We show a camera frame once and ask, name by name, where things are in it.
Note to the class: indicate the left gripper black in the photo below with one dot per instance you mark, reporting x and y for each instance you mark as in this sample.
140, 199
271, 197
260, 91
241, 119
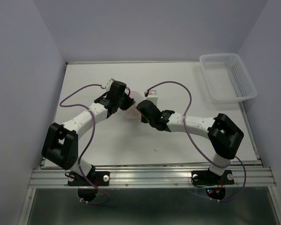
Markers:
129, 102

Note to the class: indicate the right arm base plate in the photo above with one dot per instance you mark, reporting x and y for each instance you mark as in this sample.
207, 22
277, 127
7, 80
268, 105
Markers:
207, 178

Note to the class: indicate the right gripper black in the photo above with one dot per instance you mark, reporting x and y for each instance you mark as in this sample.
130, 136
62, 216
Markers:
144, 120

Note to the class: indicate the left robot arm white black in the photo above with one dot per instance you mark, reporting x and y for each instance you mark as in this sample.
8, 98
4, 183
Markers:
61, 145

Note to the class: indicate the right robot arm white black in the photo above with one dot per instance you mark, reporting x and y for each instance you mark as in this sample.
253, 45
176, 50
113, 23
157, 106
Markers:
225, 136

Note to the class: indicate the aluminium rail frame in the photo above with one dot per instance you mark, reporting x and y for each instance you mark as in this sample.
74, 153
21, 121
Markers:
150, 171

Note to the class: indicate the white plastic basket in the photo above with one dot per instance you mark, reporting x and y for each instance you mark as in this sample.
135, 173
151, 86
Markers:
227, 78

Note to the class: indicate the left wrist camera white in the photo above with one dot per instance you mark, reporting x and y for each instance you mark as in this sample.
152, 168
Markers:
107, 85

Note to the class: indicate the white mesh laundry bag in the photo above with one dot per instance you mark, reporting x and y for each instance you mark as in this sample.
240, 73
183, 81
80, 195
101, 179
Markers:
132, 113

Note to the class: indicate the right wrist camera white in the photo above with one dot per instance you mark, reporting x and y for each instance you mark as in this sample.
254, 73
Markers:
152, 96

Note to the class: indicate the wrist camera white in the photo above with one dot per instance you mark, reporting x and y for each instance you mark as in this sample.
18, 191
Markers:
152, 96
107, 85

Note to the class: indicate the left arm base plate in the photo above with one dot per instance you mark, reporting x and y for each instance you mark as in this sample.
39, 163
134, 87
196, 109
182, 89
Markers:
99, 178

